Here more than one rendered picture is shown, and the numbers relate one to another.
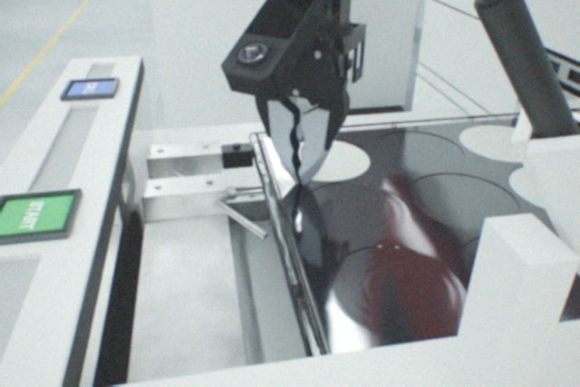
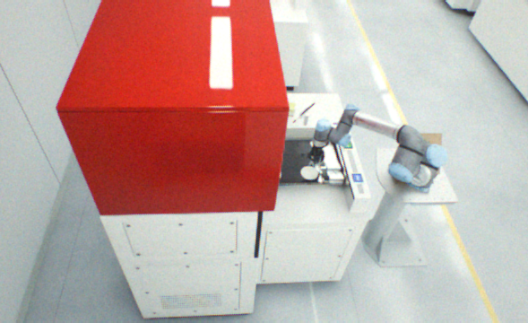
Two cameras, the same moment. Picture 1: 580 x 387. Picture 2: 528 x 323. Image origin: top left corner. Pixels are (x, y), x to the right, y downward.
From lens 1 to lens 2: 2.55 m
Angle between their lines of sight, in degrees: 103
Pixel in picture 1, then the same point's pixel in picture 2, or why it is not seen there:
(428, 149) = (288, 173)
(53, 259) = not seen: hidden behind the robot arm
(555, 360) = (298, 125)
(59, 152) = (352, 159)
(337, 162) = (307, 170)
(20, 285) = not seen: hidden behind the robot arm
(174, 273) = (332, 157)
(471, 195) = (286, 161)
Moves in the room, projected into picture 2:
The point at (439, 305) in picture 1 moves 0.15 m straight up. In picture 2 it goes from (299, 144) to (302, 126)
